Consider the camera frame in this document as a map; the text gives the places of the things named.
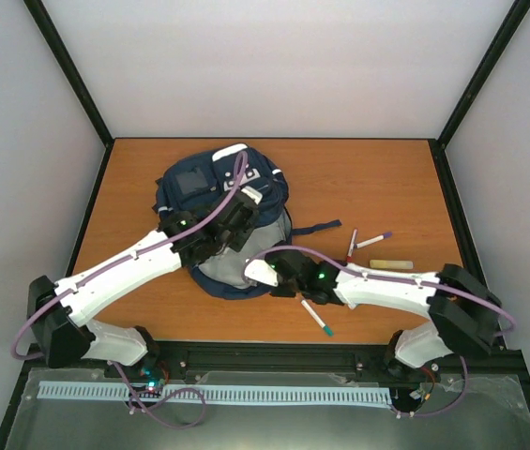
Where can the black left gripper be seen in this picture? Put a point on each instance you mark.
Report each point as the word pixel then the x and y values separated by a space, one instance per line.
pixel 239 244

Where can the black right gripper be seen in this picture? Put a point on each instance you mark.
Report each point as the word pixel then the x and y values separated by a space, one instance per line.
pixel 277 292

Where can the green capped white marker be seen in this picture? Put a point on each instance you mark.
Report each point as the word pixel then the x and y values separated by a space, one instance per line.
pixel 320 322

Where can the navy blue student backpack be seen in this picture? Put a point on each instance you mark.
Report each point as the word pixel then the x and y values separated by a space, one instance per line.
pixel 194 186

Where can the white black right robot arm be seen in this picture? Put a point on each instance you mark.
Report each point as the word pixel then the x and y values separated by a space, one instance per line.
pixel 461 315

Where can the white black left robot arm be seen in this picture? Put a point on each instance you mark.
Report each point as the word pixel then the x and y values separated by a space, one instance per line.
pixel 62 314

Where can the red capped white marker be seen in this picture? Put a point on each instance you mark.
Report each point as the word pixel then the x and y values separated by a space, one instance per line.
pixel 352 246

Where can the yellow highlighter pen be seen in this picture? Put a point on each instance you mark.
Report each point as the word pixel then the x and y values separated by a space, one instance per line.
pixel 391 264

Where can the purple capped white marker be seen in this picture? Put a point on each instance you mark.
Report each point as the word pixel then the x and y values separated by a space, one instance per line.
pixel 373 240

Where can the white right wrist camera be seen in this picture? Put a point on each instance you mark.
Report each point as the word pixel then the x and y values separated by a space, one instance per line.
pixel 260 271

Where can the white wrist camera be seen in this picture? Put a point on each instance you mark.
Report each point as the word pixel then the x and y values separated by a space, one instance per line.
pixel 260 271
pixel 254 194

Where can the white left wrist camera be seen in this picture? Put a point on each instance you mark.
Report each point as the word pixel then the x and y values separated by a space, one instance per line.
pixel 254 194

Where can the light blue slotted cable duct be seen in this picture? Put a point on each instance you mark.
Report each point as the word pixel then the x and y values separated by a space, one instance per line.
pixel 221 395

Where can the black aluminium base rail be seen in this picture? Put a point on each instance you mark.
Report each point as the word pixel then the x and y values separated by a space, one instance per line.
pixel 184 361

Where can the metal front base plate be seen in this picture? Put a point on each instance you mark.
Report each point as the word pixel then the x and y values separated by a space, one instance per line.
pixel 480 411

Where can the black left frame post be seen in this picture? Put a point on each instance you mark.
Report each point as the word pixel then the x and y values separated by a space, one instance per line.
pixel 57 46

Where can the black frame post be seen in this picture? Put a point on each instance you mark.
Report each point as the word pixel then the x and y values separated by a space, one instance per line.
pixel 504 34
pixel 57 46

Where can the black right frame post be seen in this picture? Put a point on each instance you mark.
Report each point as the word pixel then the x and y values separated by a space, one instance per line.
pixel 504 34

